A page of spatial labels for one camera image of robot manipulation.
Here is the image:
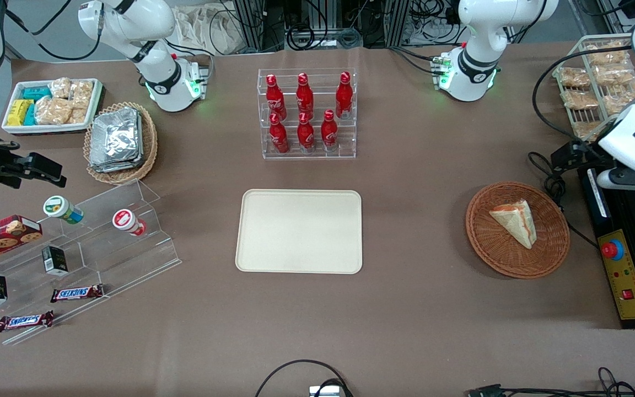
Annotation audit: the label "yellow snack packet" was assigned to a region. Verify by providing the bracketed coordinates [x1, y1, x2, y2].
[7, 99, 34, 127]

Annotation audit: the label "red cola bottle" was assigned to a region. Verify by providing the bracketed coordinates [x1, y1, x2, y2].
[321, 109, 340, 151]
[335, 72, 353, 120]
[296, 73, 315, 120]
[268, 113, 290, 154]
[297, 112, 316, 153]
[266, 74, 288, 121]

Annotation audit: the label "brown Snickers bar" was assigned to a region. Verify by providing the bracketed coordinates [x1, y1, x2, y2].
[0, 310, 55, 333]
[50, 284, 105, 304]

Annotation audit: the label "white wire rack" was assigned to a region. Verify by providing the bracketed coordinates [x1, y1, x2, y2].
[551, 34, 635, 143]

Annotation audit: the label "clear acrylic stepped shelf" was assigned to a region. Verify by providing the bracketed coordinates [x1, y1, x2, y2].
[0, 179, 182, 347]

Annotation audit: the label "oval tan wicker basket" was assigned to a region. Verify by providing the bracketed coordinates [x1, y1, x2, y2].
[83, 101, 159, 185]

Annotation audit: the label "black machine housing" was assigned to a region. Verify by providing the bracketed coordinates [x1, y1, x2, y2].
[578, 165, 635, 330]

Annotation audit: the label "black cable with connector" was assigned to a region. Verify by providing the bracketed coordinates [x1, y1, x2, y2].
[466, 367, 635, 397]

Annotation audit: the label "black base cables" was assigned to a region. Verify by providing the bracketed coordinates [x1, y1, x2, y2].
[163, 37, 214, 83]
[388, 46, 443, 76]

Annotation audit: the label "beige plastic tray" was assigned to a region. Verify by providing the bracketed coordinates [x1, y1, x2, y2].
[235, 189, 363, 275]

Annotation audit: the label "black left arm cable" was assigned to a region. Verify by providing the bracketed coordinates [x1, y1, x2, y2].
[532, 46, 635, 145]

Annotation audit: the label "round brown wicker basket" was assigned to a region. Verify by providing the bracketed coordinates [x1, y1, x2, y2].
[465, 182, 571, 280]

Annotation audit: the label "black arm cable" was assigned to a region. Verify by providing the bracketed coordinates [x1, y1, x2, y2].
[532, 46, 635, 145]
[4, 0, 104, 62]

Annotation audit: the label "red lid yogurt cup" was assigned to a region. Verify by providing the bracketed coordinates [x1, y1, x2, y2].
[112, 208, 148, 238]

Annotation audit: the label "black looped cable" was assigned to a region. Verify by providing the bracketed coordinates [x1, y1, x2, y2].
[255, 360, 354, 397]

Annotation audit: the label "silver foil pack stack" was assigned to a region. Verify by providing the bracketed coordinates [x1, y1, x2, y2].
[88, 107, 145, 174]

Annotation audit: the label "triangular sandwich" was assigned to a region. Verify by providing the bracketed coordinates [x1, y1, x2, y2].
[488, 199, 538, 250]

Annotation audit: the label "green lid yogurt cup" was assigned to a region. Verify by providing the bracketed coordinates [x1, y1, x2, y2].
[42, 195, 84, 225]

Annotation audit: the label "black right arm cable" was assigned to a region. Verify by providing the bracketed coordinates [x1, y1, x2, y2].
[4, 0, 104, 62]

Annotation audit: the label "black coiled table cable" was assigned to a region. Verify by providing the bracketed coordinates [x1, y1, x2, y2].
[527, 151, 600, 250]

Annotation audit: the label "clear bag of fried snacks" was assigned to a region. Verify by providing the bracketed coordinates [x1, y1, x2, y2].
[572, 121, 605, 140]
[601, 80, 635, 115]
[586, 41, 631, 66]
[558, 67, 591, 89]
[560, 90, 600, 110]
[593, 63, 635, 87]

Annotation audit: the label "beige cloth bags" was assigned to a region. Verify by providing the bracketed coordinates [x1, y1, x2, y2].
[173, 6, 247, 56]

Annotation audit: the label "white rectangular bin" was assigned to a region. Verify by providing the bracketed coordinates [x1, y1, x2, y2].
[2, 78, 104, 136]

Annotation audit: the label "black right base cables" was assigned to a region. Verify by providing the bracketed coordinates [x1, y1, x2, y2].
[163, 37, 214, 83]

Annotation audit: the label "yellow control panel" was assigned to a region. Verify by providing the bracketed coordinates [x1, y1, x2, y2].
[597, 228, 635, 321]

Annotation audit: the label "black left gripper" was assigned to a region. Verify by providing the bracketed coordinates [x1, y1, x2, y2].
[551, 140, 612, 173]

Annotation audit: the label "black left base cables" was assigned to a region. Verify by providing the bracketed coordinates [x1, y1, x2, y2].
[388, 46, 443, 76]

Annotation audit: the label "red emergency stop button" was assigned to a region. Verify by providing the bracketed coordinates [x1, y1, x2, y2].
[601, 239, 625, 261]

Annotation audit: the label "clear acrylic bottle rack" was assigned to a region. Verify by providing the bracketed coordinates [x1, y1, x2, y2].
[257, 68, 357, 160]

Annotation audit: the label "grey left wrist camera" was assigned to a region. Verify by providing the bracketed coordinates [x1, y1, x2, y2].
[597, 168, 635, 191]

